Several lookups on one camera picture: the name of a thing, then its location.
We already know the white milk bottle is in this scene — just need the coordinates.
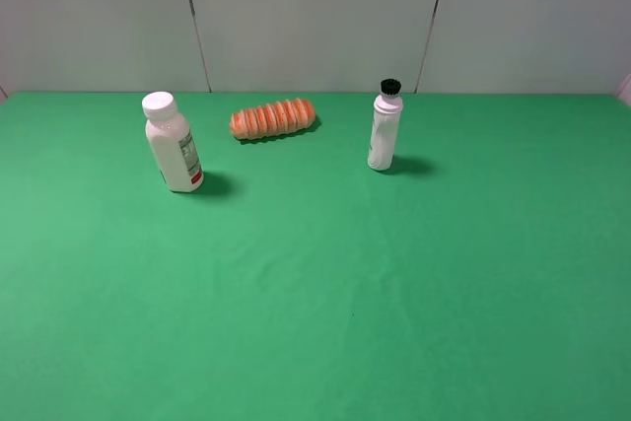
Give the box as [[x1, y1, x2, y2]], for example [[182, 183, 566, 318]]
[[141, 92, 203, 193]]

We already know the orange ridged bread loaf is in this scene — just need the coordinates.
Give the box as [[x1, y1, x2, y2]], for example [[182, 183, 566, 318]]
[[229, 98, 316, 141]]

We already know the white bottle with black brush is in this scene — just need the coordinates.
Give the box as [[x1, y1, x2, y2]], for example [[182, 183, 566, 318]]
[[368, 78, 403, 172]]

